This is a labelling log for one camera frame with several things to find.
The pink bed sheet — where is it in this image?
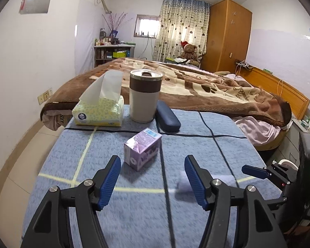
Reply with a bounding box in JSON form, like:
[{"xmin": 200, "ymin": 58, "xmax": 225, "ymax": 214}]
[{"xmin": 232, "ymin": 117, "xmax": 287, "ymax": 147}]

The wall power socket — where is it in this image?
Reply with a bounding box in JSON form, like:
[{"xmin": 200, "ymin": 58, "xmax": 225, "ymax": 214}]
[{"xmin": 37, "ymin": 88, "xmax": 53, "ymax": 105}]

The brown patterned blanket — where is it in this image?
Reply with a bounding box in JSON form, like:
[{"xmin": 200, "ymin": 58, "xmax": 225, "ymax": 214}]
[{"xmin": 40, "ymin": 58, "xmax": 292, "ymax": 131}]

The dark blue glasses case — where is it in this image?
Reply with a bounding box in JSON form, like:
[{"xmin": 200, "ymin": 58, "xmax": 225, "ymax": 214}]
[{"xmin": 155, "ymin": 100, "xmax": 181, "ymax": 133}]

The small window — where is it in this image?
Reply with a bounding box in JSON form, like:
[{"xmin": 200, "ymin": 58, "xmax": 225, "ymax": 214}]
[{"xmin": 134, "ymin": 15, "xmax": 161, "ymax": 39}]

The wooden bed headboard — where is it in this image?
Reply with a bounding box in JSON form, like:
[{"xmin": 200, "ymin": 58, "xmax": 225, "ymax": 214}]
[{"xmin": 236, "ymin": 60, "xmax": 310, "ymax": 120}]

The vase with branches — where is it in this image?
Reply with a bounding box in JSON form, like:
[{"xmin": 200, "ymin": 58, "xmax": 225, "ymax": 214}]
[{"xmin": 102, "ymin": 12, "xmax": 131, "ymax": 38}]

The purple foam net sleeve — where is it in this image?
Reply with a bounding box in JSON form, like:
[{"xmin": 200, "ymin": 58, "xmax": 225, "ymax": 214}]
[{"xmin": 176, "ymin": 171, "xmax": 193, "ymax": 193}]

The white trash bin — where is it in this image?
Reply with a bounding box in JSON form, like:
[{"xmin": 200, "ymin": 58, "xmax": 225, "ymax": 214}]
[{"xmin": 279, "ymin": 159, "xmax": 298, "ymax": 171}]

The yellow tissue box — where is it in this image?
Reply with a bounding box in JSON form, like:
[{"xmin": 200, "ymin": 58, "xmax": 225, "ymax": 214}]
[{"xmin": 72, "ymin": 70, "xmax": 124, "ymax": 127}]

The purple drink carton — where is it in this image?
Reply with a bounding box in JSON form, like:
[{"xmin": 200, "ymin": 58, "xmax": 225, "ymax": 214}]
[{"xmin": 124, "ymin": 128, "xmax": 162, "ymax": 171}]

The beige brown travel cup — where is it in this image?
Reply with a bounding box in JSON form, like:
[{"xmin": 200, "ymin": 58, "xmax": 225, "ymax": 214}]
[{"xmin": 129, "ymin": 69, "xmax": 163, "ymax": 123}]

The patterned window curtain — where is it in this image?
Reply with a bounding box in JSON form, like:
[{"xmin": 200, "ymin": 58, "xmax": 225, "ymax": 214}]
[{"xmin": 153, "ymin": 0, "xmax": 211, "ymax": 62}]

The brown teddy bear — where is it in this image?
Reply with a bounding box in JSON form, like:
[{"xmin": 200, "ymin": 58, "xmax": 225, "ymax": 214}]
[{"xmin": 179, "ymin": 41, "xmax": 199, "ymax": 67}]

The cluttered desk shelf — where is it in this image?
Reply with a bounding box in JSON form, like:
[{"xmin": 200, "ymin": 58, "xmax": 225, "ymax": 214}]
[{"xmin": 93, "ymin": 28, "xmax": 135, "ymax": 67}]

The grey drawer nightstand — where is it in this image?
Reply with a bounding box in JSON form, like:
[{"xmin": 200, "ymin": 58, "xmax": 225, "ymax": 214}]
[{"xmin": 270, "ymin": 119, "xmax": 308, "ymax": 167}]

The orange wooden wardrobe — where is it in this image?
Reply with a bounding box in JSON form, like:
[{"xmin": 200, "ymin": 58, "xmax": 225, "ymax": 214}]
[{"xmin": 200, "ymin": 0, "xmax": 252, "ymax": 73}]

